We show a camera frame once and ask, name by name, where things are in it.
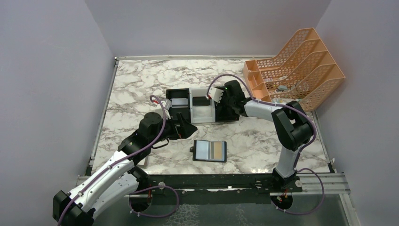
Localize black white three-compartment tray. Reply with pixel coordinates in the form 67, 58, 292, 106
166, 87, 238, 124

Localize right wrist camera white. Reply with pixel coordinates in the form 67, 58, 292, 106
207, 87, 223, 103

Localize orange plastic file rack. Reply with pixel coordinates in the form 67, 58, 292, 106
243, 28, 345, 112

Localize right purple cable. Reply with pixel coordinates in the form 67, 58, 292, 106
207, 74, 326, 216

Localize black leather card holder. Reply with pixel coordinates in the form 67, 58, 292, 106
190, 140, 227, 162

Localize black card in tray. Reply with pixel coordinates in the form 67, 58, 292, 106
192, 97, 211, 106

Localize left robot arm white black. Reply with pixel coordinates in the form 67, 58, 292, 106
52, 112, 198, 226

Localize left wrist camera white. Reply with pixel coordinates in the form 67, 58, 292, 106
161, 99, 172, 120

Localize silver card in tray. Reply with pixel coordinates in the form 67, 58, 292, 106
171, 98, 189, 107

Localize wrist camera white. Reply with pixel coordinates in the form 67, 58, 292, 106
161, 99, 172, 120
207, 87, 223, 103

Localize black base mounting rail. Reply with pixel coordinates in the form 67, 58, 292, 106
128, 173, 302, 205

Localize purple cable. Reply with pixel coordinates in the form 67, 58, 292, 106
56, 95, 180, 226
207, 74, 326, 216

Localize items inside file rack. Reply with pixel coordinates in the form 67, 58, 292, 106
265, 76, 307, 103

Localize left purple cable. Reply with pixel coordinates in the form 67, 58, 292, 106
56, 95, 180, 226

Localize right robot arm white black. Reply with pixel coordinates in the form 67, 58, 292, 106
220, 80, 314, 187

